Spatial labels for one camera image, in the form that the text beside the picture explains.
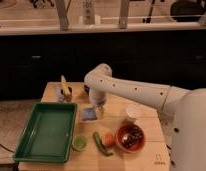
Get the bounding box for wooden table frame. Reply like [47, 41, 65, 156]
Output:
[55, 0, 130, 30]

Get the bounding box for green plastic tray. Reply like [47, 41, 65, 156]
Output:
[13, 102, 77, 163]

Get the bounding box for orange bowl with beans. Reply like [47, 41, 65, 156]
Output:
[115, 124, 145, 154]

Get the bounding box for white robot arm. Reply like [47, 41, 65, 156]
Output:
[84, 63, 206, 171]

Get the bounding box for small green cup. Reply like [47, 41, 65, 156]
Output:
[72, 135, 87, 151]

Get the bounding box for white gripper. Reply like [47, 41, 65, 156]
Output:
[89, 89, 106, 119]

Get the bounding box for yellow banana in cup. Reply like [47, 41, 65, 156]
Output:
[61, 76, 72, 102]

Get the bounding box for green chili pepper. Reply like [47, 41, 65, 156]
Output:
[92, 132, 113, 156]

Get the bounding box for orange carrot piece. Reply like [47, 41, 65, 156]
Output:
[102, 133, 115, 147]

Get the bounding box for white cup with spoon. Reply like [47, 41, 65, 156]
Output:
[125, 105, 141, 122]

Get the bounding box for white remote control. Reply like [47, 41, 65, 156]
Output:
[82, 0, 95, 25]

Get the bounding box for blue sponge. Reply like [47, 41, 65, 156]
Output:
[82, 108, 97, 121]

